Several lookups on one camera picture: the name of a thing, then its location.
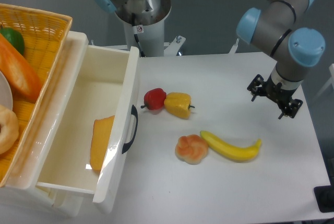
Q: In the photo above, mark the green toy vegetable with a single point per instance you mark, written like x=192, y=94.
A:
x=15, y=38

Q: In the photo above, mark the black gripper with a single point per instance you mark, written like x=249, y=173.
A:
x=279, y=91

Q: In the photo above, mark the yellow toy banana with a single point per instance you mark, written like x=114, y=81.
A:
x=235, y=153

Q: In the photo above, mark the round toy bread roll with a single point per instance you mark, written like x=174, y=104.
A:
x=191, y=149

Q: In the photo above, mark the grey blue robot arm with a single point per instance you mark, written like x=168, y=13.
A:
x=296, y=52

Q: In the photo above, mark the toy bagel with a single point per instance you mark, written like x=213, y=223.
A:
x=9, y=129

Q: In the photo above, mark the white top drawer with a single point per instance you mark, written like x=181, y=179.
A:
x=107, y=85

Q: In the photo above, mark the white drawer cabinet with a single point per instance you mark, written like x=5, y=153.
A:
x=21, y=188

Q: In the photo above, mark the white plate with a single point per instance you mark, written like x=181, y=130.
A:
x=6, y=97

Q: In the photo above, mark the red toy pepper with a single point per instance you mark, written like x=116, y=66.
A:
x=154, y=99

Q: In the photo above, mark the orange toy baguette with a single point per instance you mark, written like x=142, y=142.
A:
x=19, y=72

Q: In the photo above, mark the black drawer handle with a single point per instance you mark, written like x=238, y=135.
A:
x=132, y=131

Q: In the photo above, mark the black object at edge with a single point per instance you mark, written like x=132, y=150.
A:
x=324, y=198

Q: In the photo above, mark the yellow wicker basket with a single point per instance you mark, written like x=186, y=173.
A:
x=44, y=33

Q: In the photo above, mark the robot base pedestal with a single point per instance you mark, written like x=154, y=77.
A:
x=144, y=25

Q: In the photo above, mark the yellow toy pepper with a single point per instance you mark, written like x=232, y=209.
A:
x=178, y=104

